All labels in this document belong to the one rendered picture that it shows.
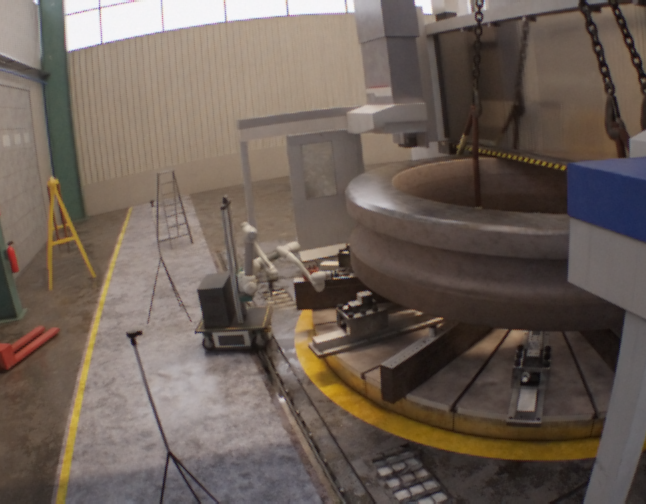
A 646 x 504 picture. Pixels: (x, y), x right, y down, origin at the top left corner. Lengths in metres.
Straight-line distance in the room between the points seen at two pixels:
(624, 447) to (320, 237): 8.53
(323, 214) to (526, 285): 5.72
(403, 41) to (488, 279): 5.09
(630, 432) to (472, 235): 3.11
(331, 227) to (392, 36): 3.78
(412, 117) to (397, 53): 1.14
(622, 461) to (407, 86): 7.63
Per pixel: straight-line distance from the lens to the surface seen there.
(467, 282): 4.79
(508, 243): 4.41
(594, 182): 1.54
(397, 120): 8.52
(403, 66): 8.70
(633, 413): 1.67
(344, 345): 5.64
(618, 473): 1.83
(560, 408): 4.59
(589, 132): 6.96
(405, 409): 4.97
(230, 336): 6.50
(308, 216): 9.60
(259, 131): 9.06
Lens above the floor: 2.91
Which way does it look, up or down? 18 degrees down
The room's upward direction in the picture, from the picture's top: 6 degrees counter-clockwise
